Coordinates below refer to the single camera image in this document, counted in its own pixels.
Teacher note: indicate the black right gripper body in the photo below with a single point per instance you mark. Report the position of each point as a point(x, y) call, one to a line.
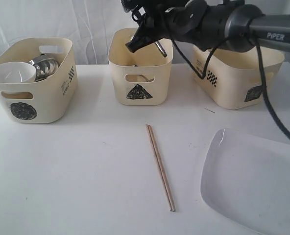
point(151, 23)

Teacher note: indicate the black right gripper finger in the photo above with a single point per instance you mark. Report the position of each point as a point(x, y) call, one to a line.
point(143, 37)

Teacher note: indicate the steel bowl with handle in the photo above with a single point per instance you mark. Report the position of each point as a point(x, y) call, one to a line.
point(45, 65)

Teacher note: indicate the white round bowl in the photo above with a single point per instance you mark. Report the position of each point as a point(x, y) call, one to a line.
point(17, 72)

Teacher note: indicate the grey metal fork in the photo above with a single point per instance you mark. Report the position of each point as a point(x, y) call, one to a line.
point(161, 49)

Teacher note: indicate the grey metal spoon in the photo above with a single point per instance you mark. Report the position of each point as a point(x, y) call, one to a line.
point(146, 78)

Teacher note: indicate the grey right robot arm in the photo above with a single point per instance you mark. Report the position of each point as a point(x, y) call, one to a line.
point(232, 25)

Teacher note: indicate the cream bin triangle mark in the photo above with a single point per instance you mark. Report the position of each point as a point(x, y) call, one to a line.
point(130, 89)

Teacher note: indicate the white curtain backdrop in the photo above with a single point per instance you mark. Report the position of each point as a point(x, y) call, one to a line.
point(89, 24)

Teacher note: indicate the cream bin square mark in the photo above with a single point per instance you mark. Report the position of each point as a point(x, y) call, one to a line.
point(233, 79)

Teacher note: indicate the cream bin circle mark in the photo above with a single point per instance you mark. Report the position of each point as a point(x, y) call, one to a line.
point(44, 101)

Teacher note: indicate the white rectangular plate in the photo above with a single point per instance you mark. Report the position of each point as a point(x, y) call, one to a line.
point(246, 179)

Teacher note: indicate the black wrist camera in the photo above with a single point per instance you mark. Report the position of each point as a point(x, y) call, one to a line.
point(132, 5)

